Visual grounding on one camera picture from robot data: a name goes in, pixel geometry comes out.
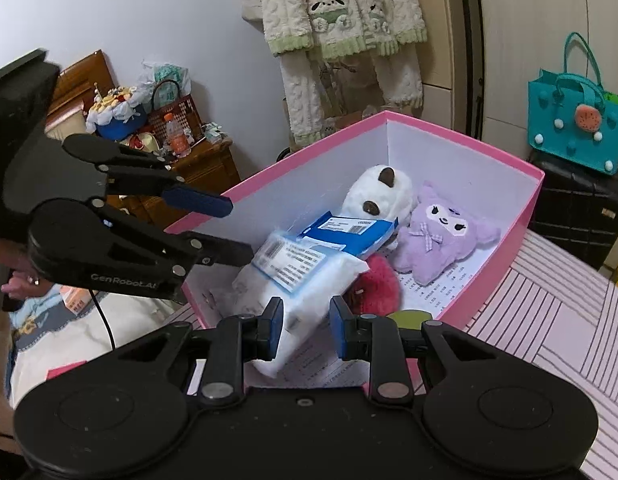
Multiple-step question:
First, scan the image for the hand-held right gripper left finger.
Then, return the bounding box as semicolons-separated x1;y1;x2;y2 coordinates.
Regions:
116;296;286;408

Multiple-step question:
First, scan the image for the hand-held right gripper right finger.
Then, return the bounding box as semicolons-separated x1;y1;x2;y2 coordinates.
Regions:
329;296;510;406

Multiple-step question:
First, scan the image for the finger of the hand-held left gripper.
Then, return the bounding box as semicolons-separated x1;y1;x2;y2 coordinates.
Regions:
104;211;254;277
63;132;234;219

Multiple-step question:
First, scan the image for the white tissue packet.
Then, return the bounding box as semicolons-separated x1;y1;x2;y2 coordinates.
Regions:
232;230;372;380

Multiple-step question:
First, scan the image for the red and green fluffy toy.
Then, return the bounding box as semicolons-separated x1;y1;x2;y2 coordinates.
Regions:
346;254;404;317

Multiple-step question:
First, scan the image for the blue wipes packet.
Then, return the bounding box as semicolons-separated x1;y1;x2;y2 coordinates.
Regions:
296;212;400;258

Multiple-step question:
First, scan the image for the purple plush toy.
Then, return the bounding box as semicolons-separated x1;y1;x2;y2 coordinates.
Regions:
391;182;502;287

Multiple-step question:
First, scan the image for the white panda plush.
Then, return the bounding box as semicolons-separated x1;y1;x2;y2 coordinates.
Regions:
339;164;417;231

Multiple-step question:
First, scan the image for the pink cardboard box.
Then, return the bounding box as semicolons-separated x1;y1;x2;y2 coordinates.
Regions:
164;110;546;401

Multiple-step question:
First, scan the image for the person's left hand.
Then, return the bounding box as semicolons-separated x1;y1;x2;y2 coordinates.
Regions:
3;270;56;298

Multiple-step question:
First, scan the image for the wooden nightstand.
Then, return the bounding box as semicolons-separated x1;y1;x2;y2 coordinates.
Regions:
124;140;242;226

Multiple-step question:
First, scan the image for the orange drink bottle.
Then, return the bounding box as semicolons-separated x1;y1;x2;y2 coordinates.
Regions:
164;112;192;157

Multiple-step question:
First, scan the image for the gold wrapped bouquet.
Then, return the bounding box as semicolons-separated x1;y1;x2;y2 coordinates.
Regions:
121;132;164;153

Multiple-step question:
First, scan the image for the red checked basket bag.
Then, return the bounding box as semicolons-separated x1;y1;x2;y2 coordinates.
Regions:
146;79;200;143

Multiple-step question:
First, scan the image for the blue and white bouquet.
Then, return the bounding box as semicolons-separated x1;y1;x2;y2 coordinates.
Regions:
85;85;150;142

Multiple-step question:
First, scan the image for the wooden headboard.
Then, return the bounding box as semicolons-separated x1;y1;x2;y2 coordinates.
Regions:
44;50;114;141

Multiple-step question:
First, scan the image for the white plastic bag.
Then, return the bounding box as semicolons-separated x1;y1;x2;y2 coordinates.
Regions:
139;60;192;101

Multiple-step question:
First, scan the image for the brown paper bag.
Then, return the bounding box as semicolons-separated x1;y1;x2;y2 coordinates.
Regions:
321;107;384;133

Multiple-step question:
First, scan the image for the white bed blanket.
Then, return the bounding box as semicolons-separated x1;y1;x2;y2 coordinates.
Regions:
9;280;190;396

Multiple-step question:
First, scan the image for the striped tablecloth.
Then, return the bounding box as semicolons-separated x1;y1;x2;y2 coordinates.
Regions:
159;227;618;480

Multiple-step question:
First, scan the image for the cream and green fleece robe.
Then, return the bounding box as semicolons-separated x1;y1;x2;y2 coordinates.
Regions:
259;0;428;148

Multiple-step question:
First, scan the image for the black suitcase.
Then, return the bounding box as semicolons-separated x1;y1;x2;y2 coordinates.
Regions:
526;150;618;270

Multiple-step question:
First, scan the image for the teal felt tote bag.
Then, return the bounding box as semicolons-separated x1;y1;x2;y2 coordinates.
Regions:
527;32;618;176

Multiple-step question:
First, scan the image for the black clothes rack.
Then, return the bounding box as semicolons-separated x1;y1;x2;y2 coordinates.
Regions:
456;0;487;138

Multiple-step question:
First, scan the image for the beige three-door wardrobe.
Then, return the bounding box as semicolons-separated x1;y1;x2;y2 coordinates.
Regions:
476;0;618;281

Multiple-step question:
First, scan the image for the black cable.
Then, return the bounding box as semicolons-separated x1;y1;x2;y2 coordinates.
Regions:
91;287;117;351

